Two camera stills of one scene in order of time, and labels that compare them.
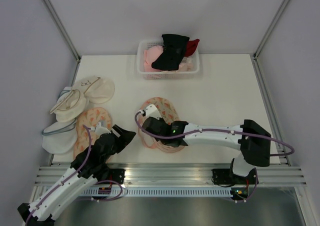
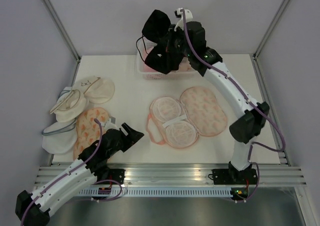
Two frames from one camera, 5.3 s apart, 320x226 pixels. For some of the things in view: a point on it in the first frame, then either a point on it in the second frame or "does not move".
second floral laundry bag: x=87 y=122 does not move
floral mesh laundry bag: x=167 y=111 to x=179 y=122
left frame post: x=61 y=28 does not move
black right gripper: x=161 y=120 to x=178 y=31
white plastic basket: x=142 y=45 does not move
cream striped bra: x=72 y=106 does not move
